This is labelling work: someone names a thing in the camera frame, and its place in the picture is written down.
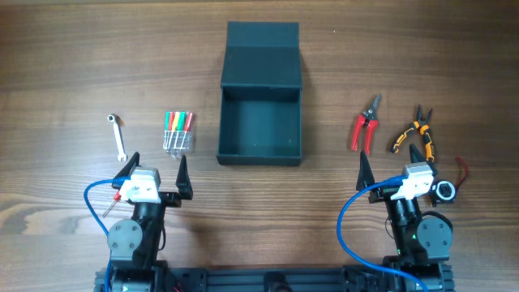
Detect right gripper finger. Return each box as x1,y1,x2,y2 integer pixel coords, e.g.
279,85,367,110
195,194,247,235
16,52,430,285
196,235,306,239
409,144,438,175
356,151,375,191

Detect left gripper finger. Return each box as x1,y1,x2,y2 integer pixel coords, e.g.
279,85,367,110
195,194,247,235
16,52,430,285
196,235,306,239
111,152,140,189
175,155,193,200

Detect silver combination wrench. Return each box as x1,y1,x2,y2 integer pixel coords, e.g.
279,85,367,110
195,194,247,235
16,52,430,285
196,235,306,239
107,114,127,161

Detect orange black pliers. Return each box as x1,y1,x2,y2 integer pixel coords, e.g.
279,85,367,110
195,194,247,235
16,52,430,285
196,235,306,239
389,105,435,163

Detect black white tape measure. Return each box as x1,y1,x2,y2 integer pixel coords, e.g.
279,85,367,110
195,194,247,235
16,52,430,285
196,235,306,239
430,180,457,207

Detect clear screwdriver set case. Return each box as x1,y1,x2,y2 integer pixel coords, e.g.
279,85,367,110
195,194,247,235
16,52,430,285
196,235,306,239
162,111,195,159

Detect red handled snips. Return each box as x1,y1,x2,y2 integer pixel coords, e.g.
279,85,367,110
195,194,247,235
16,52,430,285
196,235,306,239
350,94,382,155

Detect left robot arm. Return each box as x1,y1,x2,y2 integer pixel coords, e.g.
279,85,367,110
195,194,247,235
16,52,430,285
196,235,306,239
100,152,193,291

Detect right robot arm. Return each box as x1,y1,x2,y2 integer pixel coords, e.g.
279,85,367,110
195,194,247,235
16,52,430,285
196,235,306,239
360,145,457,291

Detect black red screwdriver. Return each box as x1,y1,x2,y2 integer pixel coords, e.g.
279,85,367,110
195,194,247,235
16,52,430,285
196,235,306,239
101,191,121,218

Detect dark green open box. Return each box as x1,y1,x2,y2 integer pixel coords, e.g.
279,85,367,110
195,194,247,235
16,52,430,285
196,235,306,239
217,21,302,166

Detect left blue cable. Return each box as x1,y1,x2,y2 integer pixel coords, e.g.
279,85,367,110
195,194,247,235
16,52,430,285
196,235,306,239
83,176,131,292

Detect blue cable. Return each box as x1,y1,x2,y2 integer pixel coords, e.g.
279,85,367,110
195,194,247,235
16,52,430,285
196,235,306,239
336,175,431,292
83,176,131,292

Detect right blue cable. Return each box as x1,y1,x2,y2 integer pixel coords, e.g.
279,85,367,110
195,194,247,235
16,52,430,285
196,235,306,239
336,175,431,292

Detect red wire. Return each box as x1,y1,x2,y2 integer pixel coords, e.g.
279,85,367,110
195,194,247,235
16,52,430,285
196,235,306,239
454,156,469,190

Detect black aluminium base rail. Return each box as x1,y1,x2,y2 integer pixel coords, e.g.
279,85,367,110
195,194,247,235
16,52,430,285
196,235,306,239
93,264,455,292

